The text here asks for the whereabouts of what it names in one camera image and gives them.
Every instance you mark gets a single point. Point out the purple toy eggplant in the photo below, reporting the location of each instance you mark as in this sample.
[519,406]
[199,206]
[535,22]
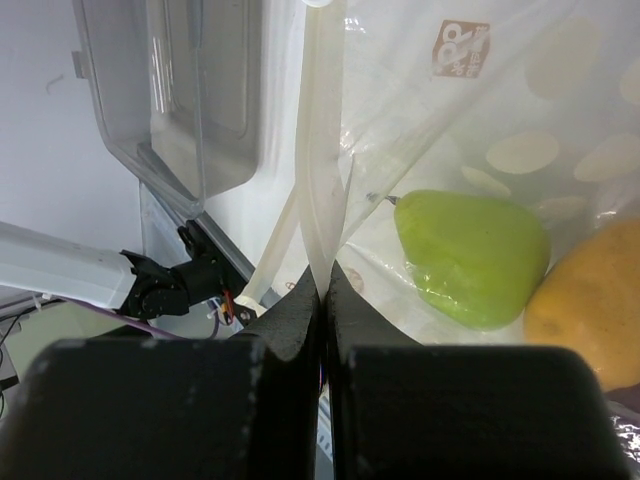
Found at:
[624,403]

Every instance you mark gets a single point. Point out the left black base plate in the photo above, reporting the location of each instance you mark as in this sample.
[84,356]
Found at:
[228,320]

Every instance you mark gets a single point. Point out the aluminium mounting rail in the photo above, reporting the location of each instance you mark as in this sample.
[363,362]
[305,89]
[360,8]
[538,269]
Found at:
[161,242]

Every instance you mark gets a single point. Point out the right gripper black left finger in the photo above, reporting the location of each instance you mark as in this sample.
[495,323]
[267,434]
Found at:
[141,408]

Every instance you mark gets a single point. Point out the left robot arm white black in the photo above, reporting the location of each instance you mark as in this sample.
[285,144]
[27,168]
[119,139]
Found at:
[133,285]

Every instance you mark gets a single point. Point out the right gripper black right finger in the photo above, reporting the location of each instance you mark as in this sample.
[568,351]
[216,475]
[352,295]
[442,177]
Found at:
[403,410]

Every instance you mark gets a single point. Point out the clear plastic container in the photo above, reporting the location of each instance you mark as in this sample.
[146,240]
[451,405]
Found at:
[193,97]

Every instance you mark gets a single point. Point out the orange toy lemon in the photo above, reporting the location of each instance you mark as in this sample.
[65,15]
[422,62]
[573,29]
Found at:
[589,303]

